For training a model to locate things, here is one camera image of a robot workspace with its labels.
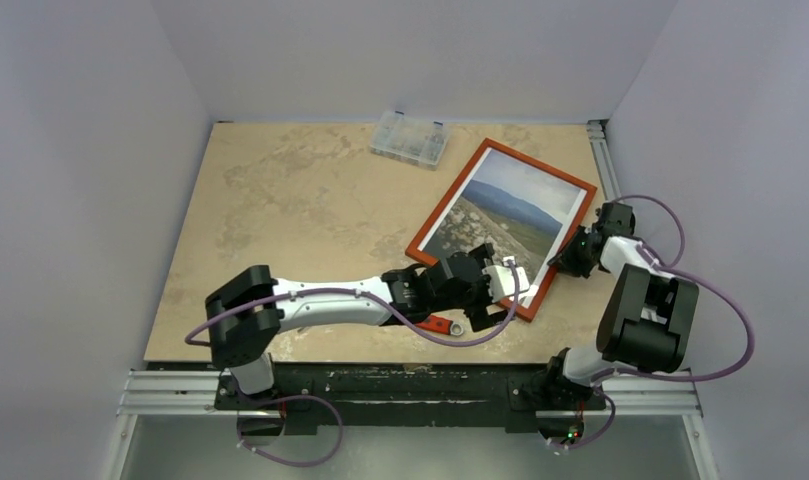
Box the red wooden photo frame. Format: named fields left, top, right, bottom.
left=404, top=137, right=599, bottom=324

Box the landscape photo with flowers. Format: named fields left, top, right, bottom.
left=420, top=146, right=588, bottom=309

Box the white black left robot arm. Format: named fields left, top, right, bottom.
left=185, top=243, right=530, bottom=409

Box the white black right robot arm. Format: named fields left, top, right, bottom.
left=541, top=201, right=699, bottom=407

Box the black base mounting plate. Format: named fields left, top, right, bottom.
left=214, top=361, right=606, bottom=438

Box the clear plastic organizer box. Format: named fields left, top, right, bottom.
left=369, top=111, right=451, bottom=171

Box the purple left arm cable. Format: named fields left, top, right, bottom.
left=183, top=258, right=521, bottom=349

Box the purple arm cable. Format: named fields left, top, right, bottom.
left=183, top=258, right=521, bottom=349
left=546, top=193, right=756, bottom=453

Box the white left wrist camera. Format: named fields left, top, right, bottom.
left=482, top=256, right=537, bottom=303

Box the red handled adjustable wrench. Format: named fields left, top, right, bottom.
left=414, top=315, right=465, bottom=337

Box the aluminium right side rail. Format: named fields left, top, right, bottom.
left=586, top=120, right=621, bottom=200

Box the aluminium rail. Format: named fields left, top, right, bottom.
left=586, top=120, right=621, bottom=200
left=118, top=368, right=701, bottom=416

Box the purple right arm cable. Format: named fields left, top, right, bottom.
left=546, top=193, right=756, bottom=453

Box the aluminium front rail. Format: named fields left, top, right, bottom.
left=118, top=368, right=701, bottom=416

